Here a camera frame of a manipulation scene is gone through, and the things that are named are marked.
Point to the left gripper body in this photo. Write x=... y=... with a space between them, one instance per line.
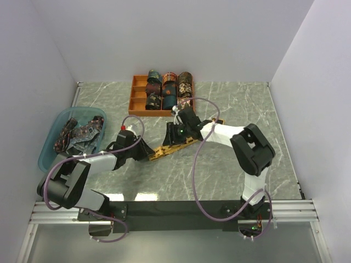
x=138 y=152

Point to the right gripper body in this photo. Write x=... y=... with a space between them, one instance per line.
x=181 y=132

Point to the yellow beetle print tie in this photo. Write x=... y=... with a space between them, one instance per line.
x=163 y=151

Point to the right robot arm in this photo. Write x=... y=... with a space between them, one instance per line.
x=253 y=152

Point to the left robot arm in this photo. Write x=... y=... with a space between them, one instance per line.
x=66 y=185

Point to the red green paisley rolled tie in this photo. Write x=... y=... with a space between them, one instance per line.
x=183 y=103

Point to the teal plain rolled tie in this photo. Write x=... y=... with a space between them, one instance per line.
x=168 y=102

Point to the orange wooden compartment tray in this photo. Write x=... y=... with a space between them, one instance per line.
x=138 y=99

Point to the black gold rolled tie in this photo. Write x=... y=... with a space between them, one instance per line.
x=153 y=102

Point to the grey blue patterned tie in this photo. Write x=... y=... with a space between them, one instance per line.
x=79 y=146

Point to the brown floral rolled tie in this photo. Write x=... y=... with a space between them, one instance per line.
x=185 y=90

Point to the maroon rolled tie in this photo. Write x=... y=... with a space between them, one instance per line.
x=153 y=88

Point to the red patterned rolled tie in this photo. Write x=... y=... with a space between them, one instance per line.
x=169 y=77

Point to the brown patterned rolled tie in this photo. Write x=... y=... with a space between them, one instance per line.
x=185 y=77

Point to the dark green rolled tie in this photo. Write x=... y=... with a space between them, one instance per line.
x=154 y=77

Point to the black red dotted tie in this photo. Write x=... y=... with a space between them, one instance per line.
x=65 y=136

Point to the teal plastic basin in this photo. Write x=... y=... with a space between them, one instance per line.
x=81 y=114

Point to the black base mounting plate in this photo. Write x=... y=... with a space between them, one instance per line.
x=178 y=215

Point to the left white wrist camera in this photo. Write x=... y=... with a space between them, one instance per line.
x=132 y=128

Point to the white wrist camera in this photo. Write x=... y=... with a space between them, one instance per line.
x=175 y=113
x=132 y=128

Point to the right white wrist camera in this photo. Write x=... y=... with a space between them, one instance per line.
x=175 y=113

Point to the aluminium rail frame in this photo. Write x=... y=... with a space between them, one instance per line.
x=294 y=235

